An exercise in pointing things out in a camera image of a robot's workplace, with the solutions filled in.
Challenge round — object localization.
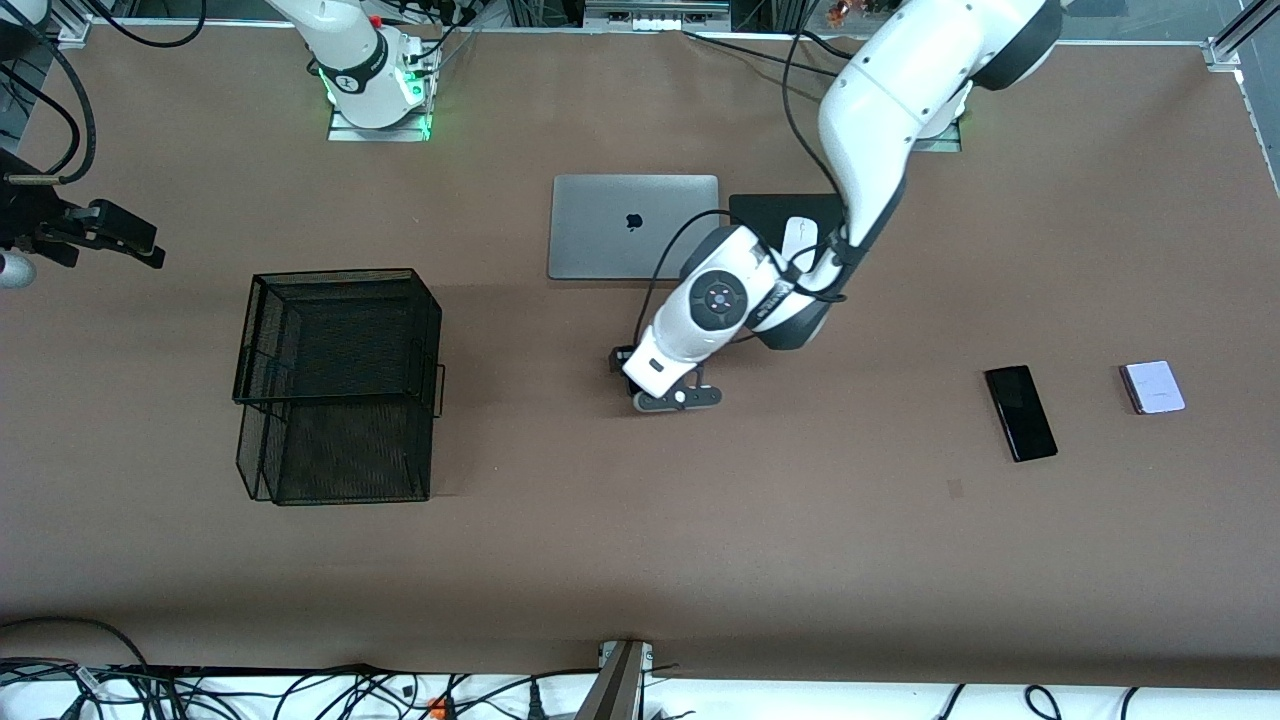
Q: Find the long black slab phone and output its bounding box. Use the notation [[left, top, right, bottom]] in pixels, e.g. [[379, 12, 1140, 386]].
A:
[[984, 365, 1059, 463]]

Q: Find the small white box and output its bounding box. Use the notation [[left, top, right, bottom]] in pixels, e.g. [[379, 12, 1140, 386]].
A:
[[1118, 360, 1187, 416]]

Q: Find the grey closed laptop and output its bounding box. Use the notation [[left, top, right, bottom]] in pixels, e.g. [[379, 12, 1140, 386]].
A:
[[548, 174, 721, 282]]

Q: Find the black mouse pad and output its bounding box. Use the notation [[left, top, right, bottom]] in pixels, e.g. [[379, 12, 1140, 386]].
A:
[[728, 193, 851, 251]]

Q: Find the white computer mouse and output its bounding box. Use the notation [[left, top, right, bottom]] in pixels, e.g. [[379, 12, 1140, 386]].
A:
[[780, 215, 821, 266]]

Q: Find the white power strip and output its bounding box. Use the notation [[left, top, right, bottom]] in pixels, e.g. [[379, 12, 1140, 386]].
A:
[[585, 0, 731, 31]]

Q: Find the black power strip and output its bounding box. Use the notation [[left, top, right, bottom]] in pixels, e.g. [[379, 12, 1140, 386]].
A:
[[115, 663, 371, 681]]

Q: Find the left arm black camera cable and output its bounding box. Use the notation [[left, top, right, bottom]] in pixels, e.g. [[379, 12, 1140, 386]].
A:
[[635, 25, 871, 346]]

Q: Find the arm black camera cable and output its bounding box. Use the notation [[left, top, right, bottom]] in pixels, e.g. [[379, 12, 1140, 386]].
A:
[[635, 25, 871, 346], [0, 20, 98, 188]]

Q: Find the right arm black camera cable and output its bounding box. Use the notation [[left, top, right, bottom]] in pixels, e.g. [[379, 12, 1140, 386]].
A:
[[0, 20, 98, 188]]

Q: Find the aluminium frame profile post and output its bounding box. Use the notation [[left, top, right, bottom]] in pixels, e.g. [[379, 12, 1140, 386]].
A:
[[575, 640, 656, 720]]

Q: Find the black wire mesh basket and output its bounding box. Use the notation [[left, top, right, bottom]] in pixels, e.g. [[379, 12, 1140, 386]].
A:
[[232, 268, 446, 506]]

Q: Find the black cable on table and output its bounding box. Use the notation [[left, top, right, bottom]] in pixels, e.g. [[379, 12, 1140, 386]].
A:
[[685, 30, 846, 79]]

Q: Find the black looped floor cable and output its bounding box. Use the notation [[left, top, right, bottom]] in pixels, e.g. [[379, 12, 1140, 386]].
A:
[[0, 617, 151, 673]]

